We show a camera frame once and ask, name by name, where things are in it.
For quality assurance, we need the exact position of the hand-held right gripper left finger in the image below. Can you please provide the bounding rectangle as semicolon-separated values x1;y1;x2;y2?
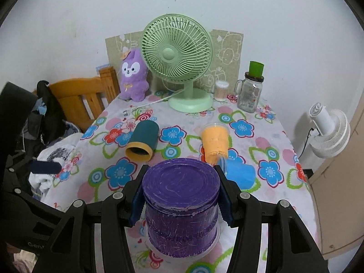
34;163;150;273

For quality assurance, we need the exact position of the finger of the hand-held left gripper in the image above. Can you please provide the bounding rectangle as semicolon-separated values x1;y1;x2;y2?
0;82;38;160
28;161;62;176

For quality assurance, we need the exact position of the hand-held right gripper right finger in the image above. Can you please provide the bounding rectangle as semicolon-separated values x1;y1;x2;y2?
215;165;327;273

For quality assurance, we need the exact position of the purple cup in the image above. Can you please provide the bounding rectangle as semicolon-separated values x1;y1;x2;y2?
142;157;222;260

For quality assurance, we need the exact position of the blue cup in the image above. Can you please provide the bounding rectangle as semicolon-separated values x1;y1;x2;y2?
215;156;256;192

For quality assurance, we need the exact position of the orange cup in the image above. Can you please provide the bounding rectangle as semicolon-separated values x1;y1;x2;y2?
201;122;230;166

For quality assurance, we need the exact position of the dark teal cup yellow rim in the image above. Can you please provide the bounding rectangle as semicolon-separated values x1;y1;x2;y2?
125;120;159;162

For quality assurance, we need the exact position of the pile of white clothes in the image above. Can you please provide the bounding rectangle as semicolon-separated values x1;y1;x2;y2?
28;132;83;200

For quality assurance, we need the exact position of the black bag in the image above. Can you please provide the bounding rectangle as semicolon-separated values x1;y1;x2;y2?
35;80;67;145

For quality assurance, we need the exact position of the wooden chair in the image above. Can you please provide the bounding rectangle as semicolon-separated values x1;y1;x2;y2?
33;66;120;133

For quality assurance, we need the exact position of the floral tablecloth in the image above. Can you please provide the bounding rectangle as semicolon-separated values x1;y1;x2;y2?
43;89;322;273

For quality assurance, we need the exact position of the clear cotton swab container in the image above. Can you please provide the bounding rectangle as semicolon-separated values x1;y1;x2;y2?
215;80;230;102

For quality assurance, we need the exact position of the beige wooden cabinet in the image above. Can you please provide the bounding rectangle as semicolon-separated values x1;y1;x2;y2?
308;91;364;259

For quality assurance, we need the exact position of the glass mug jar green lid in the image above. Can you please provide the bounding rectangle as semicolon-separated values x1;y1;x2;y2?
235;61;265;111

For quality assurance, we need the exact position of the purple plush toy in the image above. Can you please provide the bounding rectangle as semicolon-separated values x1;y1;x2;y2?
118;48;149;102

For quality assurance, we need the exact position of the white floor fan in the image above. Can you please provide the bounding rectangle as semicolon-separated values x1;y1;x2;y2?
308;102;351;158

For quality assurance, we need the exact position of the beige cartoon printed board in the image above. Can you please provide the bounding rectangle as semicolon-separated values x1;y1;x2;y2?
105;29;244;94

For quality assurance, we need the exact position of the green desk fan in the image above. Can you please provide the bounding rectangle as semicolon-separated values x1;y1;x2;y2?
141;14;214;114

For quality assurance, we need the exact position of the black fan cable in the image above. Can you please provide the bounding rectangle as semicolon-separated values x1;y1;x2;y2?
297;128;315;160

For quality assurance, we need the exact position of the white fan cable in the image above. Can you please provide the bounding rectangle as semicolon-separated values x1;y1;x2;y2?
125;89;185;113

